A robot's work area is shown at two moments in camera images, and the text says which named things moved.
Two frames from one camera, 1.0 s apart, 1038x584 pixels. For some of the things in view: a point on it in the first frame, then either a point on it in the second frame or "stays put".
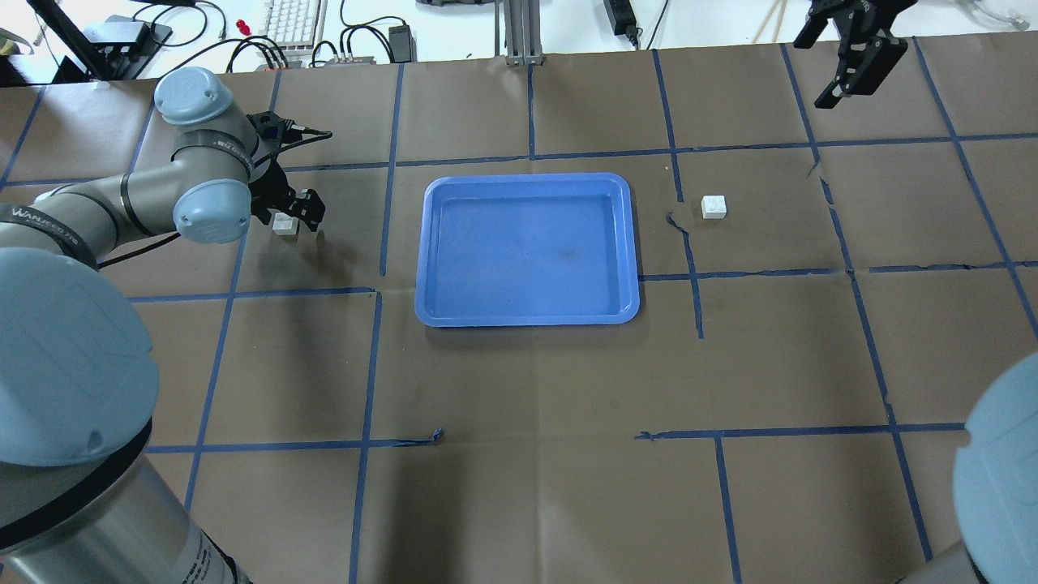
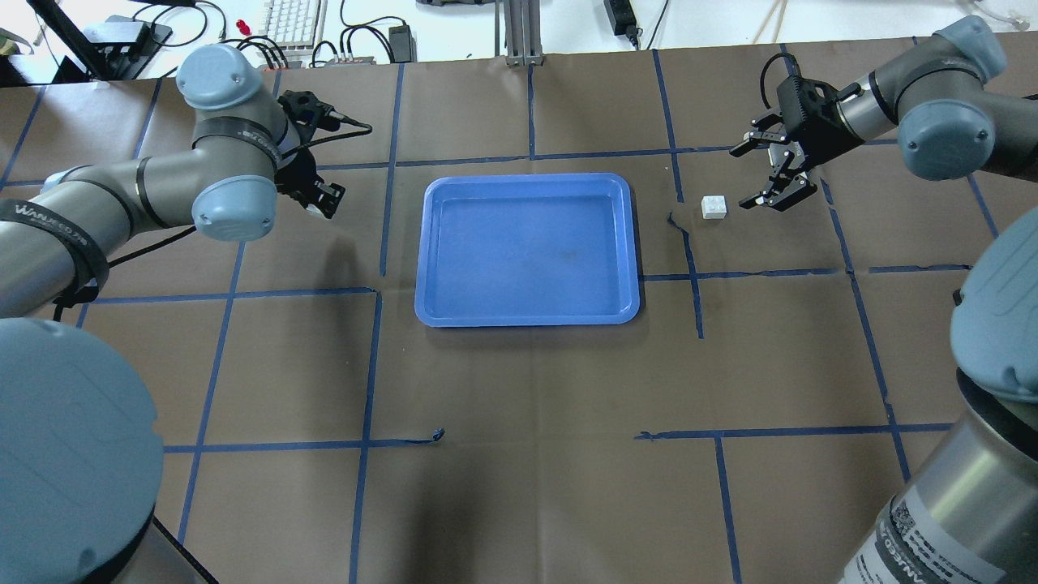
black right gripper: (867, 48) -> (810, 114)
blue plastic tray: (527, 250) stays put
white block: (714, 207) stays put
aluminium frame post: (523, 32) stays put
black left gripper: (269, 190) -> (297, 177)
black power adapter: (623, 19) stays put
